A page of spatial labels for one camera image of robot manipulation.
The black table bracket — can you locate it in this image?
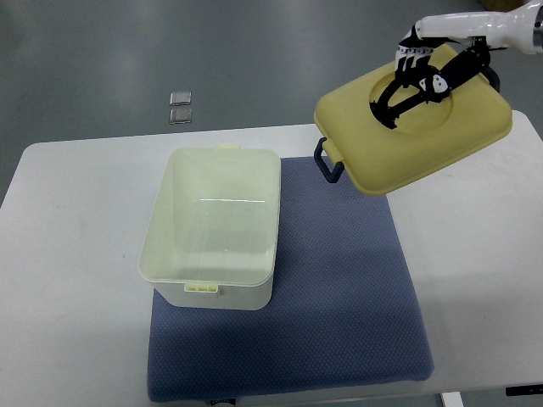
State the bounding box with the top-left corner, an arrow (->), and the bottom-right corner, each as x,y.
505,384 -> 543,397

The yellow box lid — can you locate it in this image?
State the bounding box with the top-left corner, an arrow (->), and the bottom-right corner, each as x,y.
314,45 -> 512,196

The white storage box base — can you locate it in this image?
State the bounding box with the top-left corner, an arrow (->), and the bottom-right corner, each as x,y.
139,147 -> 281,310

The brown cardboard box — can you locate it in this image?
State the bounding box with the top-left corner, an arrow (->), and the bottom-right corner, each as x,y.
479,0 -> 529,12

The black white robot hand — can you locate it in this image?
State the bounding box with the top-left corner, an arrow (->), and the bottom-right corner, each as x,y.
370,1 -> 542,129

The upper metal floor plate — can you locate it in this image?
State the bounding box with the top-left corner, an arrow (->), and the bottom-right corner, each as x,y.
169,91 -> 192,106

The blue quilted mat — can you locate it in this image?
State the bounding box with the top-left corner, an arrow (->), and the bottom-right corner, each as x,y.
148,158 -> 434,402

